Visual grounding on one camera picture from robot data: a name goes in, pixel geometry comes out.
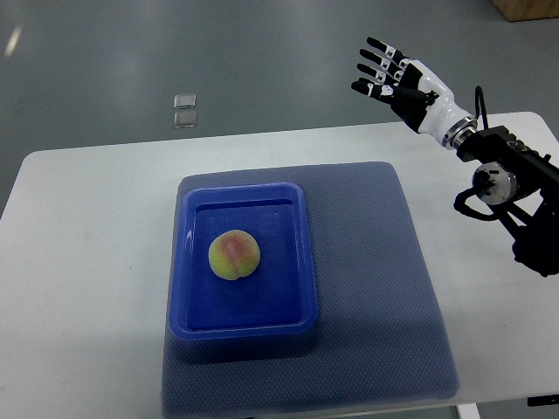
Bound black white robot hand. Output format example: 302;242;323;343
351;37;477;149

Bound yellow red peach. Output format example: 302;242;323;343
208;230;260;281

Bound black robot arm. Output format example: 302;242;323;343
453;126;558;277

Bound upper floor socket plate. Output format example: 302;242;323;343
174;93;197;109

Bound wooden box corner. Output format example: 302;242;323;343
492;0;558;22

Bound blue plastic tray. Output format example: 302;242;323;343
168;182;318;342

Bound blue textured mat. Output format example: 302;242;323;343
162;162;459;418

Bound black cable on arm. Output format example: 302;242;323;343
474;86;491;131

